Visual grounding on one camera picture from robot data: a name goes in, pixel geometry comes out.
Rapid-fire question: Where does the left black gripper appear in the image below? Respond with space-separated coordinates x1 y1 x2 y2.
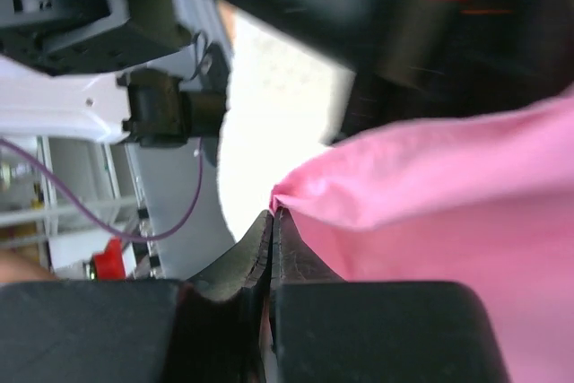
226 0 573 140

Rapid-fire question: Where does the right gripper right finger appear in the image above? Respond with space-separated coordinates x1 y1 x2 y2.
271 207 343 362

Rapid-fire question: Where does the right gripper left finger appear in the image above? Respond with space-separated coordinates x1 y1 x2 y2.
186 211 273 382

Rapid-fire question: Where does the pink pillowcase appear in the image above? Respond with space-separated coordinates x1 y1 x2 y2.
270 90 573 382

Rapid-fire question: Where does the cream pillow yellow edge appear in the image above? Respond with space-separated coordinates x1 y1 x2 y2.
217 2 352 241

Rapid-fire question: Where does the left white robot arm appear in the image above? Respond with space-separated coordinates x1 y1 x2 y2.
1 0 573 147

